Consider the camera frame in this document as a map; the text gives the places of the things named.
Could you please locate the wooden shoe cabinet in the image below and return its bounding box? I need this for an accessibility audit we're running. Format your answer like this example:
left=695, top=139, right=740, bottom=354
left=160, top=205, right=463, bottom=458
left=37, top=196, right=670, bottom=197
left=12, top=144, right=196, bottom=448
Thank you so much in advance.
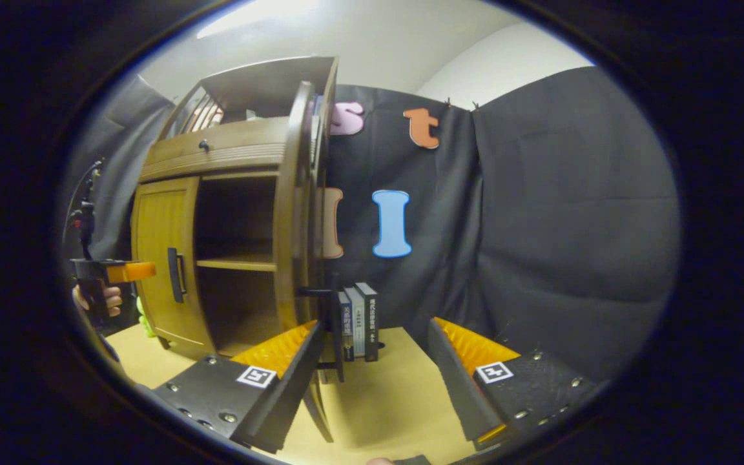
left=130, top=56, right=340, bottom=362

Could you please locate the grey book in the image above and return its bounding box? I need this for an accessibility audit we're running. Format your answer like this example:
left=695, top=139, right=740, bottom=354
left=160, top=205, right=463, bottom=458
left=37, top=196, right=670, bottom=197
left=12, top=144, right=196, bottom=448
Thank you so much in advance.
left=344, top=286, right=366, bottom=358

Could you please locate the black book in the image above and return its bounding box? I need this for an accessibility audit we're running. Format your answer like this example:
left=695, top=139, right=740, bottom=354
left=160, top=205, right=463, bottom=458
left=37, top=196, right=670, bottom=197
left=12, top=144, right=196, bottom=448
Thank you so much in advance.
left=355, top=282, right=380, bottom=362

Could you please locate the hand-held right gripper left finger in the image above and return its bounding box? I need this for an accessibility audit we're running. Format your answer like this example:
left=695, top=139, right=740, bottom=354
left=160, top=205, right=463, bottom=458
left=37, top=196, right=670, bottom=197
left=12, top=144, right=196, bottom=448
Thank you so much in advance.
left=152, top=321, right=329, bottom=454

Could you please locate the green toy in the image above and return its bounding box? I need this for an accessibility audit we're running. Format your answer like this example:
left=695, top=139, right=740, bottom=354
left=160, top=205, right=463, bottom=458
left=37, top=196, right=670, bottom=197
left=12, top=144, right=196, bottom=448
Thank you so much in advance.
left=136, top=297, right=157, bottom=338

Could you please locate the black backdrop cloth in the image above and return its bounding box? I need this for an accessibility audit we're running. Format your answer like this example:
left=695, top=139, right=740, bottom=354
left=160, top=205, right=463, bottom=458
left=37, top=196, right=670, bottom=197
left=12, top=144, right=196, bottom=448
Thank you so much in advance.
left=59, top=65, right=681, bottom=382

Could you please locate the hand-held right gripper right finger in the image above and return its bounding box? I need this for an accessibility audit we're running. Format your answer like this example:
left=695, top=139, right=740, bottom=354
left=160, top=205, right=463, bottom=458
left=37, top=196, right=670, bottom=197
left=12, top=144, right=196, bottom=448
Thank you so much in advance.
left=428, top=318, right=608, bottom=453

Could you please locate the black door handle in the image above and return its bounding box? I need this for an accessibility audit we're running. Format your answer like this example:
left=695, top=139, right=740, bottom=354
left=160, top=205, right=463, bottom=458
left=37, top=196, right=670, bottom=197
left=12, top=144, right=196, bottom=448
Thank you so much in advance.
left=298, top=287, right=347, bottom=383
left=167, top=247, right=188, bottom=304

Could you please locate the wooden shoe cabinet door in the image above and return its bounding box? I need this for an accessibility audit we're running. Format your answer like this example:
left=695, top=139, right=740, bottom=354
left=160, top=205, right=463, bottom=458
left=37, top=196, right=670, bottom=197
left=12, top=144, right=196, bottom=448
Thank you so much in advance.
left=132, top=176, right=218, bottom=359
left=273, top=81, right=335, bottom=444

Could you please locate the dark blue book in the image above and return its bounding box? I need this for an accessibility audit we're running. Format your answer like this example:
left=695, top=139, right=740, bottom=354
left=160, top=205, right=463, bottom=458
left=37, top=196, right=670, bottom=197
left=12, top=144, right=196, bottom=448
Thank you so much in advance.
left=337, top=291, right=353, bottom=362

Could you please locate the dark equipment stand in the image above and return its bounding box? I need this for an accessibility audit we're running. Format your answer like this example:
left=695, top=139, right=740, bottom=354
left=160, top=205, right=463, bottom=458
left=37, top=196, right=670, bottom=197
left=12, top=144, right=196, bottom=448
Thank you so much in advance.
left=64, top=158, right=105, bottom=259

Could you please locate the wooden cabinet drawer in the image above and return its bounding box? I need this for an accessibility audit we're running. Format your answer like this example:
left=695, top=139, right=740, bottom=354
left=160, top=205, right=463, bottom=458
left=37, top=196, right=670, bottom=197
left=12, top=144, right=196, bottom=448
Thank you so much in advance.
left=139, top=116, right=292, bottom=183

